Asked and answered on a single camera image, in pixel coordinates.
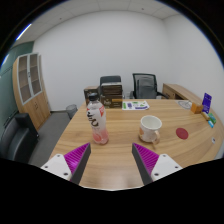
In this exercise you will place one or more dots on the white patterned ceramic mug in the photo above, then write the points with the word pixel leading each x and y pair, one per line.
pixel 150 128

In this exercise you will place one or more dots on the white printed leaflet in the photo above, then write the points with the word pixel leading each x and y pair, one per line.
pixel 135 105

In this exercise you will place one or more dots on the small dark brown box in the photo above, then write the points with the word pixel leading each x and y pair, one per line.
pixel 90 91

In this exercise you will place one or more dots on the green flat box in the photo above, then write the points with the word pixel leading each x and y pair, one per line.
pixel 212 118

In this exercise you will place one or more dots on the wooden glass-door shelf cabinet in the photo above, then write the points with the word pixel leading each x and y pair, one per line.
pixel 33 100

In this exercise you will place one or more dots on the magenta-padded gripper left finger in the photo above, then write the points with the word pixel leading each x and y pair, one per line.
pixel 59 165

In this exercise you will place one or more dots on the clear pink drink bottle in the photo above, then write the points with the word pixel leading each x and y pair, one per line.
pixel 98 121

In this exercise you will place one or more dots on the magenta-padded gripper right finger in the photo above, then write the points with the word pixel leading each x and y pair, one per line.
pixel 163 165

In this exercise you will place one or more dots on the small blue box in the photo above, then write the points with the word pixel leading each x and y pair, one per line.
pixel 211 124

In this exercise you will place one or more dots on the tan cardboard carton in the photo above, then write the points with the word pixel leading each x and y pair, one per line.
pixel 112 101

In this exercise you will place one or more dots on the grey waste bin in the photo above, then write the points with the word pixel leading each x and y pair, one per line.
pixel 71 111

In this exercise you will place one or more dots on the small tan box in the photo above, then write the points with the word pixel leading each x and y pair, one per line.
pixel 204 115

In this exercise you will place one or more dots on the purple standing box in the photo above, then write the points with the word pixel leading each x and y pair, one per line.
pixel 207 102

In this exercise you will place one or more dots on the black mesh office chair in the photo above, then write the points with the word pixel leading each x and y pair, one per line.
pixel 145 86

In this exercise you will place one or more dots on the wooden side desk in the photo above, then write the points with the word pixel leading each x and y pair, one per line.
pixel 178 90

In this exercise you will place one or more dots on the flat round red coaster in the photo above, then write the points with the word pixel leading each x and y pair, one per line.
pixel 182 133

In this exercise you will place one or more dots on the dark brown carton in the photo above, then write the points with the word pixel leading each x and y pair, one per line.
pixel 111 89

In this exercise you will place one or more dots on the black leather armchair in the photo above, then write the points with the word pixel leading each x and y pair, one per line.
pixel 16 136

